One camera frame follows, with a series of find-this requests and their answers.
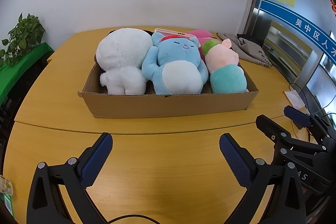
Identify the green potted plant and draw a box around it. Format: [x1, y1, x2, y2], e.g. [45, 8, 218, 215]
[0, 13, 46, 68]

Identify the brown cardboard box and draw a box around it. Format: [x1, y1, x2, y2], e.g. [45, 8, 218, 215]
[78, 30, 260, 119]

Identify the grey cloth bag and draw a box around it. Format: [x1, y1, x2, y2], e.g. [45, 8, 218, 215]
[217, 33, 273, 67]

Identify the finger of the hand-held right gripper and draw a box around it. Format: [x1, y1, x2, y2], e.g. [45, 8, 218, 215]
[284, 105, 336, 144]
[256, 114, 326, 159]

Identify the blue plush toy red headband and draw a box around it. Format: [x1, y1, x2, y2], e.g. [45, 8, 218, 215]
[142, 32, 209, 95]

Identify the pink pig plush green hat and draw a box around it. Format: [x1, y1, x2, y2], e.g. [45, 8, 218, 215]
[201, 39, 249, 94]

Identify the blue banner strip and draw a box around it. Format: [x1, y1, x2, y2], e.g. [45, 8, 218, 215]
[259, 0, 336, 64]

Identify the pink plush toy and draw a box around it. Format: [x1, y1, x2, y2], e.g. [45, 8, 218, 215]
[187, 29, 213, 62]

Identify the black cable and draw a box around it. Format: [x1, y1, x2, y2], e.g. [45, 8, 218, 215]
[108, 215, 160, 224]
[289, 83, 336, 119]

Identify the white rectangular case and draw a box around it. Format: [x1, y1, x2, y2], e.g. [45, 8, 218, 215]
[154, 28, 196, 38]

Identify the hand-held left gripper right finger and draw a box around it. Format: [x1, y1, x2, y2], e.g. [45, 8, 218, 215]
[219, 133, 306, 224]

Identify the green label packet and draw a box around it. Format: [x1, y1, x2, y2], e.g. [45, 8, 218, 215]
[0, 175, 13, 216]

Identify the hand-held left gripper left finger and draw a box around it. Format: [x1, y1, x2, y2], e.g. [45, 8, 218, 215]
[27, 132, 113, 224]

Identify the white plush toy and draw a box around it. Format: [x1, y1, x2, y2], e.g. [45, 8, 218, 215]
[95, 28, 153, 95]

